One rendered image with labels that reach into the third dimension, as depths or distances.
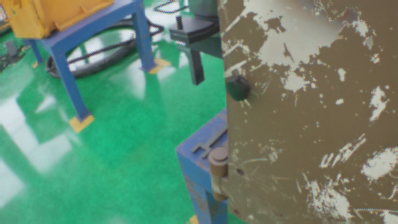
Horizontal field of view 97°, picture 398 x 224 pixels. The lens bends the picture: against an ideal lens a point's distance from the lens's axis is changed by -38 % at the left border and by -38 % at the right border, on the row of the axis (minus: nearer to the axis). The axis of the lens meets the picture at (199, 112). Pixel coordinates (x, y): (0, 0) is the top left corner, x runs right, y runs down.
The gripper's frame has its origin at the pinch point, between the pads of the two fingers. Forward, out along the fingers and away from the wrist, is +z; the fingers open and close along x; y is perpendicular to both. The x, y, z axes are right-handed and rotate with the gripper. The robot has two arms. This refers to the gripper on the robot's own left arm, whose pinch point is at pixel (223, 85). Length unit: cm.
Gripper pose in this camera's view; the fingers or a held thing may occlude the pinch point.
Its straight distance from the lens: 53.2
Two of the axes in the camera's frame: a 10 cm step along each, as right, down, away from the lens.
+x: -7.4, -3.9, 5.4
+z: 1.1, 7.2, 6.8
